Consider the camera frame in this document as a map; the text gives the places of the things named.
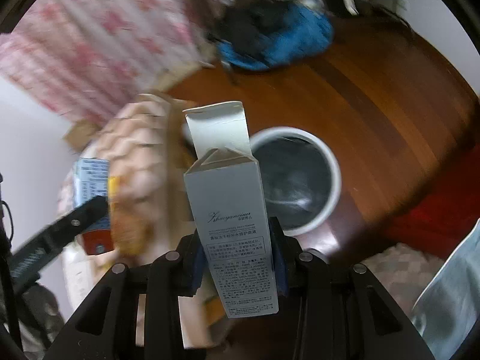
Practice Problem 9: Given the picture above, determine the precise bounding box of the blue and black clothes pile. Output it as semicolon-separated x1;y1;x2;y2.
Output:
209;0;334;72

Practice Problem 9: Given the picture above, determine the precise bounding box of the white round trash bin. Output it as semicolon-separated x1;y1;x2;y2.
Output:
250;126;342;236

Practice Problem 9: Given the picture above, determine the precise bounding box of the grey cosmetics carton box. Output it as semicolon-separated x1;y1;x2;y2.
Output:
184;101;278;319

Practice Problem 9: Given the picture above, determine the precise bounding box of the pink floral curtain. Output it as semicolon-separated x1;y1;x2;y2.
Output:
1;0;235;124

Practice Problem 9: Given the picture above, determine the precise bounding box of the red blanket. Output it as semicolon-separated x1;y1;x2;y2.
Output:
383;145;479;258

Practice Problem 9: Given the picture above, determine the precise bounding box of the snack packet with orange food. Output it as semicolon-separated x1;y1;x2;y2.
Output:
73;158;150;257

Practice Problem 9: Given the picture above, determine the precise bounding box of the checkered pink cushion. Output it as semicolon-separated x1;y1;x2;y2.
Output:
362;243;444;316

